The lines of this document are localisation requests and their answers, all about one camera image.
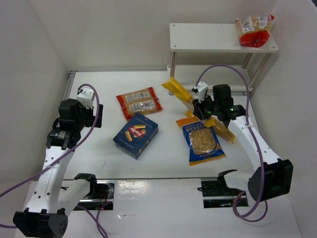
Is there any yellow spaghetti bag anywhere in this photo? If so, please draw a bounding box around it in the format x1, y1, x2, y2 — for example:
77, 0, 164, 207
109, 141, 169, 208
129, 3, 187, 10
160, 76, 217, 128
185, 110, 235, 143

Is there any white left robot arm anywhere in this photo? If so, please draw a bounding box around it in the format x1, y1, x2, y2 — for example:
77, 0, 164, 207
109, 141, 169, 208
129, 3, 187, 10
13, 98, 103, 238

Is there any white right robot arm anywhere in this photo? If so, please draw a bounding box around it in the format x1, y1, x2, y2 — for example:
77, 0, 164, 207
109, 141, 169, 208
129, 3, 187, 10
192, 82, 293, 201

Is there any blue Barilla pasta box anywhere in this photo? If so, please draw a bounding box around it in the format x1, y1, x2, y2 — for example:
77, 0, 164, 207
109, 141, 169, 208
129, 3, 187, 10
113, 113, 159, 159

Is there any white two-tier shelf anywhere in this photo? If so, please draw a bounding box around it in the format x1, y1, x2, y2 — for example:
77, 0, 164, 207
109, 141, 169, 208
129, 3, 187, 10
167, 23, 278, 92

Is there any red pasta bag on shelf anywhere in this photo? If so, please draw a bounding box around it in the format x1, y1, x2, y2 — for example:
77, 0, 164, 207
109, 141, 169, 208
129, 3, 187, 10
235, 13, 274, 48

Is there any blue orange orecchiette bag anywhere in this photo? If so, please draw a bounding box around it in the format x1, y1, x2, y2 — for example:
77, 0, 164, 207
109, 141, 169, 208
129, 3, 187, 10
176, 117, 225, 166

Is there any red clear macaroni bag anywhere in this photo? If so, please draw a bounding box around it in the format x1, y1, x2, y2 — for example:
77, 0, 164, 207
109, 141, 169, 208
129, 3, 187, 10
116, 87, 163, 120

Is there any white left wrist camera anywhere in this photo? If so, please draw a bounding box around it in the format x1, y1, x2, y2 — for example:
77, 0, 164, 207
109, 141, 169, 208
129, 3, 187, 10
76, 88, 95, 109

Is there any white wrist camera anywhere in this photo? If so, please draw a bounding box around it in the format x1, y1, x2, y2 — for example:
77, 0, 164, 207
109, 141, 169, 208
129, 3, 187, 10
76, 88, 95, 109
192, 82, 209, 103

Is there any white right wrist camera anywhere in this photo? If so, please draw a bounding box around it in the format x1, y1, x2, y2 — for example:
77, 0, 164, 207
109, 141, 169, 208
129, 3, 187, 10
192, 82, 209, 103

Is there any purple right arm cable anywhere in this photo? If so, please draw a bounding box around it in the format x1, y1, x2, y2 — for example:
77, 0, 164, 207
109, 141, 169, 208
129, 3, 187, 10
194, 64, 268, 222

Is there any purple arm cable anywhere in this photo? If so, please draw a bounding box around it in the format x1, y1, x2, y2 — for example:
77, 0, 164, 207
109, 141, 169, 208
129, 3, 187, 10
194, 64, 268, 222
0, 83, 108, 238

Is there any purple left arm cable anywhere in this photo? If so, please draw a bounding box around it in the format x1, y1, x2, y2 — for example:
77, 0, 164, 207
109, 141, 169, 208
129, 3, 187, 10
0, 83, 108, 238

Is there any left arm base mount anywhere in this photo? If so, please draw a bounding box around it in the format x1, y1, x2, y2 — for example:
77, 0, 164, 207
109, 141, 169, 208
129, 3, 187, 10
74, 179, 115, 211

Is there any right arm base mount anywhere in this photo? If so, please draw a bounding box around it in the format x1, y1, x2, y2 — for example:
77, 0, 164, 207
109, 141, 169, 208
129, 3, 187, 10
197, 180, 241, 209

